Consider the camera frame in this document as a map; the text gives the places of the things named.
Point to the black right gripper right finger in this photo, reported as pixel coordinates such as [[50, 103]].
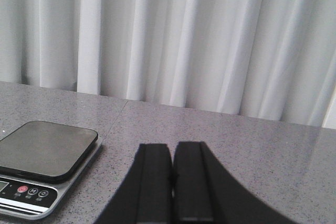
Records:
[[205, 192]]

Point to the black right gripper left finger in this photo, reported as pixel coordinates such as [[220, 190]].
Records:
[[145, 195]]

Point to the white pleated curtain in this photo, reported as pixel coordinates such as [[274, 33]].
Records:
[[268, 59]]

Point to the black silver kitchen scale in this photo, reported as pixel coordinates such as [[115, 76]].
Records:
[[40, 162]]

